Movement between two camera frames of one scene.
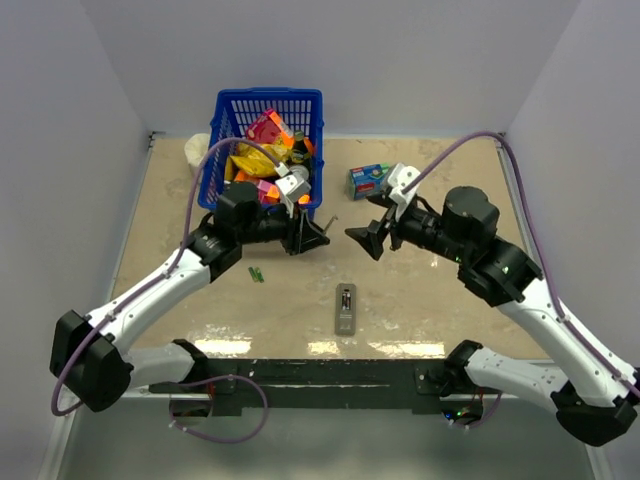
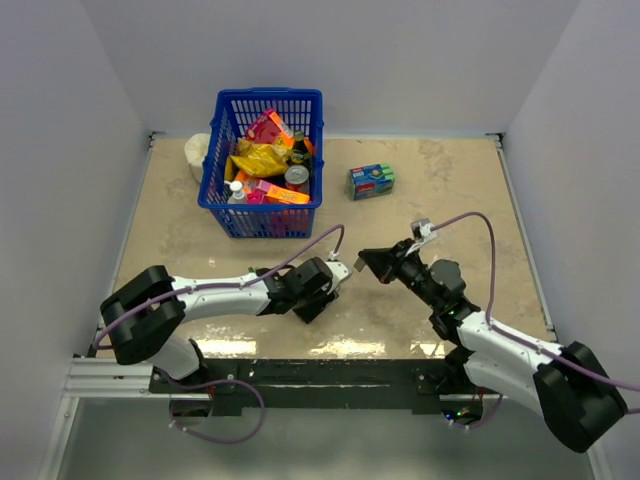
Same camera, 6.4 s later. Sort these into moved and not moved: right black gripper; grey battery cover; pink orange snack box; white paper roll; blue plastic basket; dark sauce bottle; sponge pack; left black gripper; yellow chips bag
Moved: right black gripper; grey battery cover; left black gripper
Not moved: yellow chips bag; pink orange snack box; sponge pack; blue plastic basket; dark sauce bottle; white paper roll
